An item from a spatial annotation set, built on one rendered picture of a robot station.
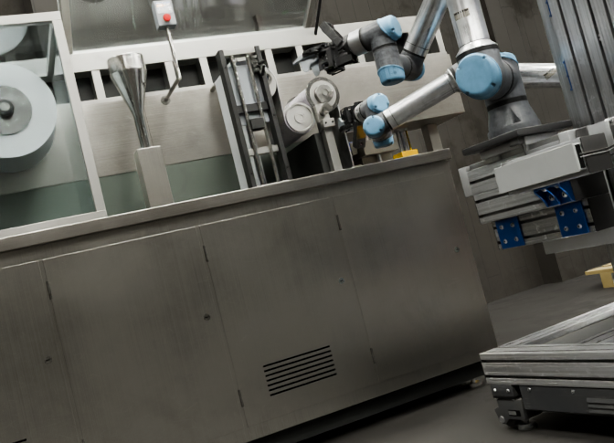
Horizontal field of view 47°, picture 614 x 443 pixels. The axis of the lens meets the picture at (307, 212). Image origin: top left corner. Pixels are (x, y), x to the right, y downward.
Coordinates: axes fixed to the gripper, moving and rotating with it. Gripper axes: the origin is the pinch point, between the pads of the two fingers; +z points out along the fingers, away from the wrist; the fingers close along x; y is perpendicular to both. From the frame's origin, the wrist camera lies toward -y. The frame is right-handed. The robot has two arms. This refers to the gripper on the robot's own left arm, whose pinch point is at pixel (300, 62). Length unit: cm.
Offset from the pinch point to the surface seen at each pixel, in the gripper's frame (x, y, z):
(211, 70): 46, -37, 77
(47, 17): -47, -28, 62
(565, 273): 372, 68, 41
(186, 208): -18, 39, 41
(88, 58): -3, -39, 99
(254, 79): 18.8, -10.8, 33.6
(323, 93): 51, -8, 25
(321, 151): 50, 14, 30
